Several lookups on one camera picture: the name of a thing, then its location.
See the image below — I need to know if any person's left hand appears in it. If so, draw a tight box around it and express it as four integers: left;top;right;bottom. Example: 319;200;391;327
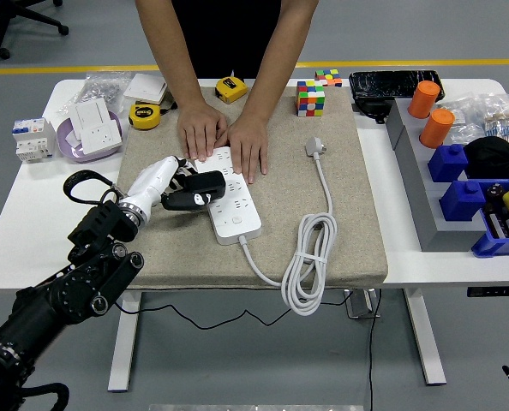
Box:
219;115;269;185

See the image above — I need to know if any person's right hand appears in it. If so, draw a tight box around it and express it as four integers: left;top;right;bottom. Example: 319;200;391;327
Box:
177;102;229;163

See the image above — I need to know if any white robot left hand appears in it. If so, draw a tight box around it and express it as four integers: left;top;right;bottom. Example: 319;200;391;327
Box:
120;155;215;219

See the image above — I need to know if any black power adapter plug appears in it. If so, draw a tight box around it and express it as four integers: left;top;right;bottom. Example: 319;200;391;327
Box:
182;170;227;202

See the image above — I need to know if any white power strip cord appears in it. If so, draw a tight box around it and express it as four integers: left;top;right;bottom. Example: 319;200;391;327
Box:
238;135;338;317

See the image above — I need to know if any white power strip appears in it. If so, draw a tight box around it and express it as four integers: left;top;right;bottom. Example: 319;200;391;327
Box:
193;146;263;246

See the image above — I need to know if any thin black adapter cord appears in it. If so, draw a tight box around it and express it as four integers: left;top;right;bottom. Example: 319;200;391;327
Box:
117;299;350;331

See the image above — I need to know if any square yellow tape measure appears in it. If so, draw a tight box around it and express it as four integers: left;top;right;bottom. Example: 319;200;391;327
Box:
214;75;249;104

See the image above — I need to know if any round yellow tape measure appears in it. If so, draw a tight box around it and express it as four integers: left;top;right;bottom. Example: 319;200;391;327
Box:
128;102;162;131

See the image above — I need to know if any large colourful puzzle cube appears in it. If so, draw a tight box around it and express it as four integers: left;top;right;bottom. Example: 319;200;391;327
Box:
296;80;326;118

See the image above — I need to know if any black table control panel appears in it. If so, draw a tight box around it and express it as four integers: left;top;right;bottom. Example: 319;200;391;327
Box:
466;285;509;297

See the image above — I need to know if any person's torso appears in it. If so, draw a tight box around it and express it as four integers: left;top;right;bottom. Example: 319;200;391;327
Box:
171;0;284;80

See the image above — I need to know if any white table leg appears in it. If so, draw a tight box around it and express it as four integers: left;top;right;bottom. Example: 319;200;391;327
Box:
402;287;447;385
107;292;143;393

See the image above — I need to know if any clear bag of screws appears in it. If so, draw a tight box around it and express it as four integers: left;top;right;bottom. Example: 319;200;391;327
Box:
56;72;133;119

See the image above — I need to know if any small colourful puzzle cube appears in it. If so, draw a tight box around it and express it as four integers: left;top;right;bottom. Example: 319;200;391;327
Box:
314;68;344;88

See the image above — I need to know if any grey-brown mat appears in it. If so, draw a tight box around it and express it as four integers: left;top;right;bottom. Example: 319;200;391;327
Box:
111;85;389;292

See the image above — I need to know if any white circuit breaker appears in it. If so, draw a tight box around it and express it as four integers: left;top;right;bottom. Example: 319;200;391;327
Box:
11;118;57;164

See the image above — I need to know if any blue plastic bin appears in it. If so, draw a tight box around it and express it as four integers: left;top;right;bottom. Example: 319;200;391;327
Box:
470;177;509;259

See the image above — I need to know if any black cracked tray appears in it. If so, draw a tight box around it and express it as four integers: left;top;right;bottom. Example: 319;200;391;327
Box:
348;69;446;104

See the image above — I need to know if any grey stepped block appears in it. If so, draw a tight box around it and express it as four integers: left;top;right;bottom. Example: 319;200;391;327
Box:
386;98;488;253

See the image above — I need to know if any orange cylinder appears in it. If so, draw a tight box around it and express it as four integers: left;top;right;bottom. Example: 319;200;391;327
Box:
407;80;442;120
418;108;456;149

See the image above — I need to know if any blue plastic block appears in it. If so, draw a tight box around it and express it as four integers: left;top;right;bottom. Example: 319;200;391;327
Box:
439;179;488;223
427;143;470;183

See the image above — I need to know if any dark brown bottle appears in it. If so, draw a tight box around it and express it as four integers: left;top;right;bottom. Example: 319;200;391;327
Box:
486;182;506;203

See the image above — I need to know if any black office chair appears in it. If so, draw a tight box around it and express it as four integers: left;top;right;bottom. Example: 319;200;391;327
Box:
0;0;70;61

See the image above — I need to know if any clear plastic bag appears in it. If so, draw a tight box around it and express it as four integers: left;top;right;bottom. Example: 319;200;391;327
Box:
437;96;488;145

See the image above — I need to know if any black cloth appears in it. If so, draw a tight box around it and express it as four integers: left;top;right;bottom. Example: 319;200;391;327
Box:
463;135;509;181

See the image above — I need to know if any clear bag of resistors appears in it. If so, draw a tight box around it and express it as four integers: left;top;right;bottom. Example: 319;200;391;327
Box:
480;92;509;145

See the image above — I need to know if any white wall socket panel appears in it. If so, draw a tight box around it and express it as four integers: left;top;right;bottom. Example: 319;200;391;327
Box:
80;120;124;156

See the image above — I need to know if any white switch panel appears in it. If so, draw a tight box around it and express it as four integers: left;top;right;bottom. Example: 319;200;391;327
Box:
123;73;170;104

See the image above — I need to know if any white blank wall plate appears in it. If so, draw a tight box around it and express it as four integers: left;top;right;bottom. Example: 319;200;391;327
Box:
69;98;111;140

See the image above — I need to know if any black hanging cable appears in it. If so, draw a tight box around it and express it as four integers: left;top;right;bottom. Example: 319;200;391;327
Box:
367;289;383;411

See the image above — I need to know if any metal bracket under table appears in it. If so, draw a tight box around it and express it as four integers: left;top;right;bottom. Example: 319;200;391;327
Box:
343;288;382;320

